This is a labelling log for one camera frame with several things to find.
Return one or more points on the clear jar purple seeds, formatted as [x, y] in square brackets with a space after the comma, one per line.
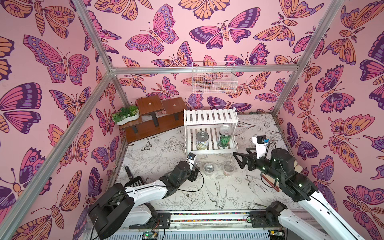
[209, 169]

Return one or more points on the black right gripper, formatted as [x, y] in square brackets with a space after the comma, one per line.
[250, 159]

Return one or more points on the white slatted wooden shelf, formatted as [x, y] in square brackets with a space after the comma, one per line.
[210, 121]

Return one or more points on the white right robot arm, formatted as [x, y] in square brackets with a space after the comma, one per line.
[280, 167]

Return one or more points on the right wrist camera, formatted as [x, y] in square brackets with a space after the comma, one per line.
[261, 144]

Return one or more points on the green watermelon seed can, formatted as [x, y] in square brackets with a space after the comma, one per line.
[225, 134]

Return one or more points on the green plant white pot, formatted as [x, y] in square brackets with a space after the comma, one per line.
[125, 115]

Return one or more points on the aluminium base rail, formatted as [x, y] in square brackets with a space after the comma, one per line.
[216, 225]

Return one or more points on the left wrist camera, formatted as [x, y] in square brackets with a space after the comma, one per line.
[191, 158]

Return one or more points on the white wire wall basket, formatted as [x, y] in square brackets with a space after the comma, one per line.
[214, 79]

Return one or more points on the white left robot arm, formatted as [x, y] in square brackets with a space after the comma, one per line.
[130, 207]

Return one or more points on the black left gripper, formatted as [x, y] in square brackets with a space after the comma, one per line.
[193, 175]

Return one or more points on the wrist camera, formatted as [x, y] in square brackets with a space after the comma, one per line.
[191, 158]
[261, 144]

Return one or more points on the clear jar red seeds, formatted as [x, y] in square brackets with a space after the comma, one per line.
[228, 169]

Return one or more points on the brown wooden step stand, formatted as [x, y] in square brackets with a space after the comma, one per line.
[156, 116]

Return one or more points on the beige work glove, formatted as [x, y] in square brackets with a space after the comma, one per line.
[271, 182]

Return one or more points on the white purple tin can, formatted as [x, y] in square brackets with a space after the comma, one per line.
[202, 140]

